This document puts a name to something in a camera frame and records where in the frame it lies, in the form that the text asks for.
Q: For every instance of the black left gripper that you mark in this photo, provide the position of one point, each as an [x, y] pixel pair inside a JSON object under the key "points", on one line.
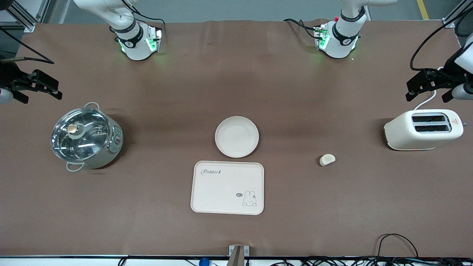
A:
{"points": [[444, 77]]}

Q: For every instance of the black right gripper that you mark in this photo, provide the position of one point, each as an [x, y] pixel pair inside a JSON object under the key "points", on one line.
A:
{"points": [[10, 75]]}

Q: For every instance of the pale steamed bun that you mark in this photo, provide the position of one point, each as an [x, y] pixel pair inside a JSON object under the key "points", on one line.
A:
{"points": [[327, 159]]}

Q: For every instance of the round cream plate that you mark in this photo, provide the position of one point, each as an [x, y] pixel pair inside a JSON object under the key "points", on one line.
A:
{"points": [[237, 136]]}

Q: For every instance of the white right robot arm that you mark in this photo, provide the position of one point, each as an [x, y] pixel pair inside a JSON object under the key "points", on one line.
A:
{"points": [[133, 40]]}

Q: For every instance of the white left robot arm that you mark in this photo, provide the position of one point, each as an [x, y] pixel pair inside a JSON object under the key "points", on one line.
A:
{"points": [[342, 38]]}

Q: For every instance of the cream rabbit print tray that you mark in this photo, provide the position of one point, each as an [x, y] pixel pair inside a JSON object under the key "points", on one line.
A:
{"points": [[225, 192]]}

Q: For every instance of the cream two-slot toaster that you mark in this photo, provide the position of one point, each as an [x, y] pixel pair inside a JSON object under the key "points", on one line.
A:
{"points": [[410, 133]]}

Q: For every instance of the grey-green electric cooking pot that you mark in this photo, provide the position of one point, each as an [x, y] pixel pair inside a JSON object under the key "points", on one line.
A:
{"points": [[111, 147]]}

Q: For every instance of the brown table mat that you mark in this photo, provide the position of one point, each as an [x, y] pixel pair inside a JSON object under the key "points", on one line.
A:
{"points": [[236, 85]]}

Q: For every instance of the small blue cap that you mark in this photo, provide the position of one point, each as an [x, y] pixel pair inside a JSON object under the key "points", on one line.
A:
{"points": [[204, 262]]}

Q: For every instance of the aluminium frame profile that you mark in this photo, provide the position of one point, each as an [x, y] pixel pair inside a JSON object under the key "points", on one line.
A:
{"points": [[22, 16], [456, 13]]}

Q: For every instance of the metal table edge bracket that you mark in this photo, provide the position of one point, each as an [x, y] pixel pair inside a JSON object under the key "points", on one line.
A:
{"points": [[238, 255]]}

